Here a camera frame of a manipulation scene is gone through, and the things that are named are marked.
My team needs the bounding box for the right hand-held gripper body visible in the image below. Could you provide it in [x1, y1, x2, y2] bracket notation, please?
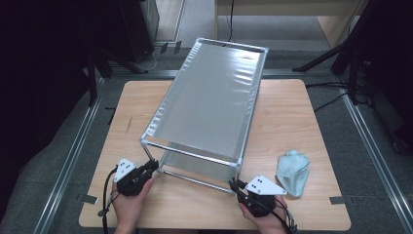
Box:
[238, 175, 288, 218]

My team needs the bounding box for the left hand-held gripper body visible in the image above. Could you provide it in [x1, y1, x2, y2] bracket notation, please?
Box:
[113, 157, 154, 197]

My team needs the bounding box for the light blue cloth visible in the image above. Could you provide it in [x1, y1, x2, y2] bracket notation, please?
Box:
[275, 149, 311, 198]

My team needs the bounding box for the silver two-tier shelf rack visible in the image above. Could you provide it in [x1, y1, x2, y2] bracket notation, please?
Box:
[139, 37, 270, 195]

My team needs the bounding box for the person's right hand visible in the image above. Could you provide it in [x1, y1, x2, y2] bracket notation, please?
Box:
[238, 194, 288, 234]

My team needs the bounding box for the person's left hand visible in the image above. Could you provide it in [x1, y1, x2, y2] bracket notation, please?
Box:
[111, 177, 155, 234]

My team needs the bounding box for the grey tape piece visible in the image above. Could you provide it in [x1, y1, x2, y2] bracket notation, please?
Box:
[328, 195, 351, 206]
[77, 193, 98, 206]

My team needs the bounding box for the black metal stand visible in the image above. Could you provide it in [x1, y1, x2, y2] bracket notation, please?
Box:
[85, 48, 150, 106]

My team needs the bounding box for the black computer tower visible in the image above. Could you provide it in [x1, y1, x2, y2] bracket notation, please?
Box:
[118, 0, 161, 63]

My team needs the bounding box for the dark curtain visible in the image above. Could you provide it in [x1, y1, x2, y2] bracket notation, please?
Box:
[357, 0, 413, 154]
[0, 0, 125, 209]

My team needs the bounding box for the black tripod stand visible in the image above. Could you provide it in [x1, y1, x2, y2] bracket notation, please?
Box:
[291, 0, 379, 105]

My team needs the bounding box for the light wooden desk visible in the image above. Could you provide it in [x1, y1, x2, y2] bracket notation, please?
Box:
[213, 0, 369, 50]

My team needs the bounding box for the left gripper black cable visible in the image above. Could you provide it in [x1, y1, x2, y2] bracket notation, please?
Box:
[97, 167, 120, 234]

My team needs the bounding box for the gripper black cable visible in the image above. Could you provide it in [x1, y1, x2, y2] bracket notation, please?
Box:
[259, 201, 298, 234]
[97, 167, 120, 234]

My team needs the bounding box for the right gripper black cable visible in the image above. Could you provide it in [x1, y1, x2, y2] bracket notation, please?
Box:
[259, 201, 298, 234]

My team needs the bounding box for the aluminium floor rail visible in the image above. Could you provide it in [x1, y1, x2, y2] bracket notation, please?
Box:
[32, 77, 106, 234]
[337, 87, 413, 234]

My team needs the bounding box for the white floor cable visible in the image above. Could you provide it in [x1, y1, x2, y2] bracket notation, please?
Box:
[135, 45, 169, 72]

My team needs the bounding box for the black floor cable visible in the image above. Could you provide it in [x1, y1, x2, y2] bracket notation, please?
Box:
[313, 92, 350, 112]

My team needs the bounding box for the hanging black cable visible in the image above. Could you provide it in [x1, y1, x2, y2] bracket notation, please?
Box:
[219, 0, 236, 43]

